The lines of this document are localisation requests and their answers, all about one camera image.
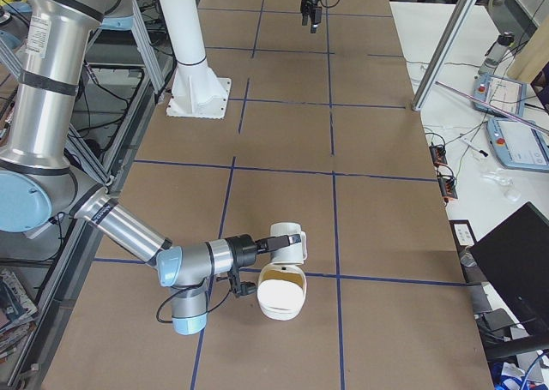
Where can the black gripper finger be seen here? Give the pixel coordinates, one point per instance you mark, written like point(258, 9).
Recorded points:
point(316, 18)
point(277, 242)
point(305, 16)

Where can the cream white container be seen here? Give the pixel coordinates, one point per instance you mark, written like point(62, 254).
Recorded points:
point(281, 291)

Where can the orange circuit board lower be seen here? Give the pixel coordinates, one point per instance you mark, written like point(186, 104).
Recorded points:
point(447, 187)

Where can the orange circuit board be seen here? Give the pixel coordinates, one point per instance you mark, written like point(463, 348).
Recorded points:
point(438, 154)
point(447, 187)

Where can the orange circuit board upper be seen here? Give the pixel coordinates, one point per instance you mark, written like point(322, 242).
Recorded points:
point(438, 154)

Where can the grey water bottle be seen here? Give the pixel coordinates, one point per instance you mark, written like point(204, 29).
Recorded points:
point(496, 53)

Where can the upper blue teach pendant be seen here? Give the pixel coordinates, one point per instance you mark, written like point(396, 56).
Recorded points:
point(506, 94)

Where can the blue teach pendant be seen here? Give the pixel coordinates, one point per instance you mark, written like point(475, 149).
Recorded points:
point(506, 94)
point(517, 146)

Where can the white power strip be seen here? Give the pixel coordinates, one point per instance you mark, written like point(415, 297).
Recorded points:
point(37, 231)

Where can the stack of books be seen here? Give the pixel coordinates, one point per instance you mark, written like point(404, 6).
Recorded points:
point(17, 312)

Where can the black laptop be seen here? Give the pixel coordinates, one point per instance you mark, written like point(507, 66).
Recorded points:
point(514, 259)

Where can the lower blue teach pendant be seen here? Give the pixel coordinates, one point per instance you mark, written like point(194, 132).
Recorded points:
point(517, 146)

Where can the white pedestal column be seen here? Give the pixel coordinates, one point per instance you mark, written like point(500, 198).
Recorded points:
point(196, 90)

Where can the aluminium frame post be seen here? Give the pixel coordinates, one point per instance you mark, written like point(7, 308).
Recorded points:
point(453, 27)

